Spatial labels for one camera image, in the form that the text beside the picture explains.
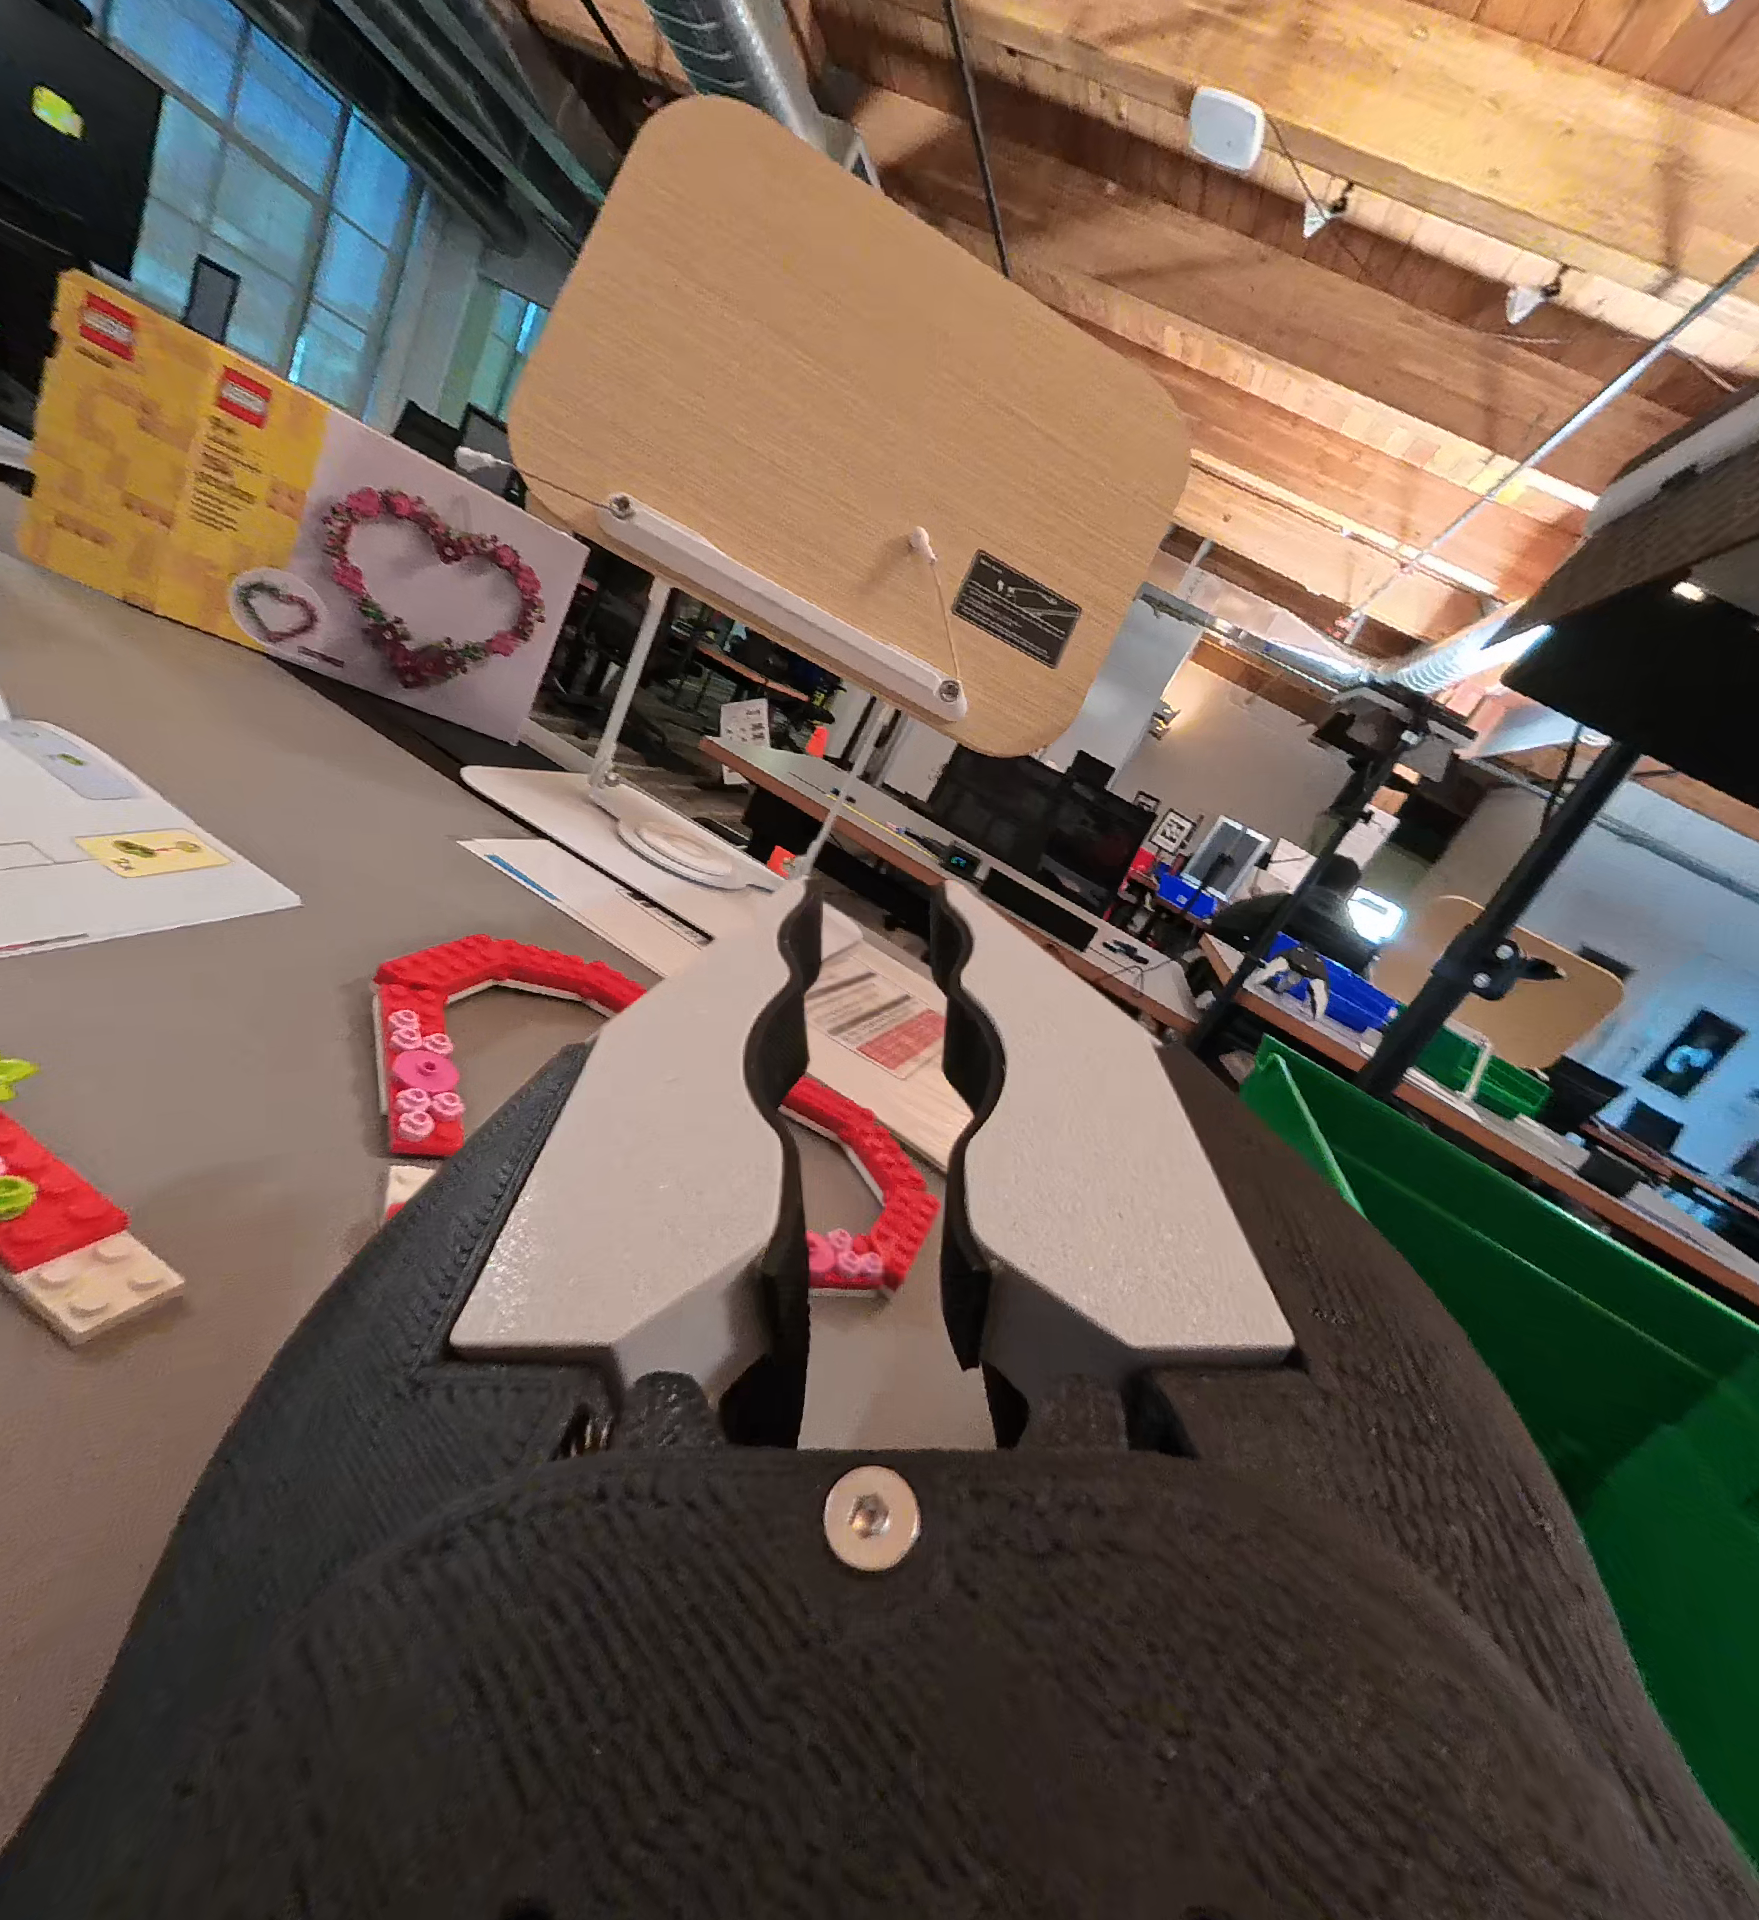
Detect dark wall picture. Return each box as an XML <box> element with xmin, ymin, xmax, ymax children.
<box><xmin>1641</xmin><ymin>1009</ymin><xmax>1748</xmax><ymax>1100</ymax></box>

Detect white ceiling access point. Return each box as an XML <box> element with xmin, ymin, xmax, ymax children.
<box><xmin>1188</xmin><ymin>84</ymin><xmax>1266</xmax><ymax>176</ymax></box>

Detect blue storage bins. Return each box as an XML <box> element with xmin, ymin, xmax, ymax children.
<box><xmin>1261</xmin><ymin>929</ymin><xmax>1405</xmax><ymax>1037</ymax></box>

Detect red lego strip pink flowers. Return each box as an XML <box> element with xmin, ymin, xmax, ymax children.
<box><xmin>383</xmin><ymin>1002</ymin><xmax>470</xmax><ymax>1160</ymax></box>

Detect brown mounted panel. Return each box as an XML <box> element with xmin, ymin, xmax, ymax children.
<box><xmin>1495</xmin><ymin>323</ymin><xmax>1759</xmax><ymax>647</ymax></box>

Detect red lego heart frame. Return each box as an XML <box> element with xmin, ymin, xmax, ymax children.
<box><xmin>372</xmin><ymin>933</ymin><xmax>944</xmax><ymax>1295</ymax></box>

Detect black light stand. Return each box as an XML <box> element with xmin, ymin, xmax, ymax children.
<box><xmin>1194</xmin><ymin>681</ymin><xmax>1481</xmax><ymax>1058</ymax></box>

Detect red lego strip lime flowers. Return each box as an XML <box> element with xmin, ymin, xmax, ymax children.
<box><xmin>0</xmin><ymin>1033</ymin><xmax>188</xmax><ymax>1347</ymax></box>

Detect dark ventilation duct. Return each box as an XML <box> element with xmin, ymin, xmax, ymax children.
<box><xmin>324</xmin><ymin>0</ymin><xmax>611</xmax><ymax>227</ymax></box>

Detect black computer monitor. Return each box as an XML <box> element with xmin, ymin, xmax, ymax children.
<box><xmin>923</xmin><ymin>750</ymin><xmax>1151</xmax><ymax>918</ymax></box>

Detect wooden book stand white base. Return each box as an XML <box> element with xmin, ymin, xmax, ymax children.
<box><xmin>460</xmin><ymin>95</ymin><xmax>1196</xmax><ymax>897</ymax></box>

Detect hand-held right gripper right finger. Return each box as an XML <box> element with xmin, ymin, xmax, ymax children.
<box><xmin>927</xmin><ymin>879</ymin><xmax>1295</xmax><ymax>1374</ymax></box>

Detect lego instruction booklet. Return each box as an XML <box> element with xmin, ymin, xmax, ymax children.
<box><xmin>0</xmin><ymin>617</ymin><xmax>302</xmax><ymax>976</ymax></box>

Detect laminated printed paper sheet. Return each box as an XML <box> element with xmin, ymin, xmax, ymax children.
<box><xmin>460</xmin><ymin>834</ymin><xmax>979</xmax><ymax>1175</ymax></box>

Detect small green bins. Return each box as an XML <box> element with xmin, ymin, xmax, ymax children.
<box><xmin>1418</xmin><ymin>1027</ymin><xmax>1555</xmax><ymax>1119</ymax></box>

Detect green plastic bin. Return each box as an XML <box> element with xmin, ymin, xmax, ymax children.
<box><xmin>1239</xmin><ymin>1034</ymin><xmax>1759</xmax><ymax>1920</ymax></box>

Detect yellow lego set box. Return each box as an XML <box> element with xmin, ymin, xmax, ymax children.
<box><xmin>16</xmin><ymin>267</ymin><xmax>590</xmax><ymax>747</ymax></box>

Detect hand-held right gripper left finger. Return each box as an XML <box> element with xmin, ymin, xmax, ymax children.
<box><xmin>448</xmin><ymin>879</ymin><xmax>822</xmax><ymax>1381</ymax></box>

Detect black tripod stand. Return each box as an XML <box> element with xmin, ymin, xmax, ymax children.
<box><xmin>1359</xmin><ymin>577</ymin><xmax>1759</xmax><ymax>1103</ymax></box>

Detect silver ventilation duct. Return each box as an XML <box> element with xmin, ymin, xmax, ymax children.
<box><xmin>645</xmin><ymin>0</ymin><xmax>881</xmax><ymax>167</ymax></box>

